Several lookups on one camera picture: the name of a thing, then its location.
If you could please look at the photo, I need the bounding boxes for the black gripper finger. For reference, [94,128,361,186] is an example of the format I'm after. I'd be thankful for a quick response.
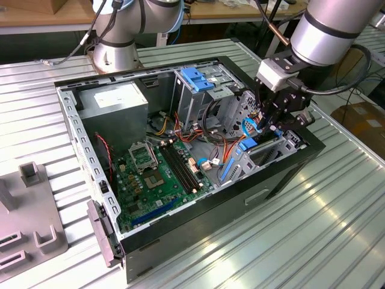
[254,77,277,135]
[269,111,316,134]

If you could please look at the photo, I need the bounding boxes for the orange red power wire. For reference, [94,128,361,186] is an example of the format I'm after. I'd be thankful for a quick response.
[173,111,262,162]

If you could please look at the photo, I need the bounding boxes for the thin blue data wire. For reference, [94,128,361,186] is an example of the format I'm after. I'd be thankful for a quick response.
[241,118,262,137]

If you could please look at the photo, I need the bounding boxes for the hard disk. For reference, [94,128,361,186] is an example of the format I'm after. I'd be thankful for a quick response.
[220,126,284,184]

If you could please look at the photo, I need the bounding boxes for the large cardboard box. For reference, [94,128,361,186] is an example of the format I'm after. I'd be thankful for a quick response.
[330,101,385,153]

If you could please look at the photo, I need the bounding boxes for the blue drive bay latch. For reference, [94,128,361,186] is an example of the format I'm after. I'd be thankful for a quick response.
[182,68,215,93]

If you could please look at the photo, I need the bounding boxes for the black RAM slot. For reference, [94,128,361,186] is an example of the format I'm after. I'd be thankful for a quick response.
[160,146,191,194]
[164,144,194,192]
[171,141,202,188]
[167,143,199,190]

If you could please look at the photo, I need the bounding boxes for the metal slat side table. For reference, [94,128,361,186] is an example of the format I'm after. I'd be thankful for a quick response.
[354,25,385,69]

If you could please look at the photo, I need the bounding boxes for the wooden desk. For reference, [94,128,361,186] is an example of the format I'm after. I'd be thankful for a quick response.
[0,0,365,36]

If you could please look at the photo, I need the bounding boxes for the black open PC case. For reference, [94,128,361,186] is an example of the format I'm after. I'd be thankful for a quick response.
[53,55,327,285]

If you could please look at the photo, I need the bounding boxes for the green motherboard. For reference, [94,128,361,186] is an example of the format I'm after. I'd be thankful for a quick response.
[112,137,216,232]

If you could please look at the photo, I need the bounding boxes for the metal socket cover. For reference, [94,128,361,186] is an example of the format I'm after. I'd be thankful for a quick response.
[128,143,159,174]

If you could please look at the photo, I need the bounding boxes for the blue expansion slot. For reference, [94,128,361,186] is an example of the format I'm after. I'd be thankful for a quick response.
[131,197,180,228]

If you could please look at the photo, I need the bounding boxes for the grey power supply unit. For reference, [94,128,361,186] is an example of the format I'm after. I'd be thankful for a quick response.
[76,81,150,154]

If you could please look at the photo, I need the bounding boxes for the expansion card retention latch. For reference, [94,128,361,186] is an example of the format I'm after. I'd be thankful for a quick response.
[86,199,125,268]

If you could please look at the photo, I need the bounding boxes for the small cardboard box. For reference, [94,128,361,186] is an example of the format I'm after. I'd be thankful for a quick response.
[49,0,94,15]

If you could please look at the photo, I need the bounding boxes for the grey parts rack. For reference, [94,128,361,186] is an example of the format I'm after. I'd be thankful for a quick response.
[0,161,69,270]

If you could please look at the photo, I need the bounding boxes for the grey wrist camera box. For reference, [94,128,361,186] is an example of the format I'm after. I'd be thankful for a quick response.
[257,58,301,91]

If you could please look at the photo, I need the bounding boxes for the black camera cable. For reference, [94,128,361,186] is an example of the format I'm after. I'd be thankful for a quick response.
[287,45,373,96]

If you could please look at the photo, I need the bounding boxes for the yellow black wire bundle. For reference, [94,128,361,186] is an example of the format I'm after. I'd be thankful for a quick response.
[149,116,174,138]

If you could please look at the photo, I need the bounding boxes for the red black twisted fan wire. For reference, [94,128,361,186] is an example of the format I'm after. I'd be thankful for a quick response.
[95,134,114,184]

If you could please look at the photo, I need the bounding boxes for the black cable with metal plug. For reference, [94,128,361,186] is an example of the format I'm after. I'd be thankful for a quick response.
[34,0,121,66]

